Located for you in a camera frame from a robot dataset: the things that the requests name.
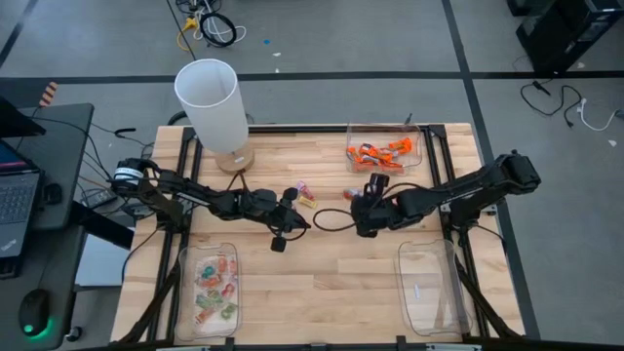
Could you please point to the orange white candy pack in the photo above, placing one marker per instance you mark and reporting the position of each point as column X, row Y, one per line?
column 369, row 147

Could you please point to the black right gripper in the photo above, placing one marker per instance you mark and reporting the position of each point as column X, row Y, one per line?
column 373, row 214

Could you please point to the black laptop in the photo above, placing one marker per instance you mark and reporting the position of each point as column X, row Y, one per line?
column 17, row 205

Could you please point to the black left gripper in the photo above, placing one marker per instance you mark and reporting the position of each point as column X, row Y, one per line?
column 268, row 207

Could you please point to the clear plastic bin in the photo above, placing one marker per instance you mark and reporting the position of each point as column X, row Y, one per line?
column 385, row 131
column 429, row 312
column 214, row 329

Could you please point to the white panel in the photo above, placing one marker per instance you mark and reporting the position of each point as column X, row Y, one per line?
column 100, row 261

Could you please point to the pink candy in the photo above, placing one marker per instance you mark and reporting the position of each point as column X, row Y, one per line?
column 301, row 186
column 348, row 193

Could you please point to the small black desk device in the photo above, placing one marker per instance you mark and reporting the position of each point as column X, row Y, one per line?
column 51, row 193

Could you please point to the red white candy pack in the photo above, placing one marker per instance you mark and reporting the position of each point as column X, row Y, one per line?
column 228, row 291

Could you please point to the red candy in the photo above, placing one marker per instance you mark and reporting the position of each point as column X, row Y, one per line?
column 309, row 194

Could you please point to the white cylinder lamp wooden base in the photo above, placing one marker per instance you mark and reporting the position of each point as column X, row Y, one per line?
column 209, row 112

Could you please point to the orange Reese's candy pack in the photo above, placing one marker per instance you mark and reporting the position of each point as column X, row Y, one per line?
column 403, row 144

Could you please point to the black screen lid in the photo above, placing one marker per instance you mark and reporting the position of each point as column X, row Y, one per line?
column 14, row 119

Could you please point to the black desk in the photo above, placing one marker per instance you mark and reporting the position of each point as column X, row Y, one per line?
column 63, row 136

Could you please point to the black computer tower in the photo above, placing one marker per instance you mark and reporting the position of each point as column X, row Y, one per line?
column 570, row 29

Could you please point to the black computer mouse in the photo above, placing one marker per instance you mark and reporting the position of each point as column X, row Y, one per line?
column 34, row 312

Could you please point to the teal candy clear wrapper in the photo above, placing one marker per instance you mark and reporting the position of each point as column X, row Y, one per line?
column 209, row 271

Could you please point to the orange black striped object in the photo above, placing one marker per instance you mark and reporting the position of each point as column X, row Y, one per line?
column 49, row 93

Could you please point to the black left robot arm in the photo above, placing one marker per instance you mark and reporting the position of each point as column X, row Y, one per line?
column 185, row 192

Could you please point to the black chair caster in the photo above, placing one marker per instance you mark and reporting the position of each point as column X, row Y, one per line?
column 73, row 334

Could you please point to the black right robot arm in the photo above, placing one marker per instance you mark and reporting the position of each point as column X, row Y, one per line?
column 463, row 190

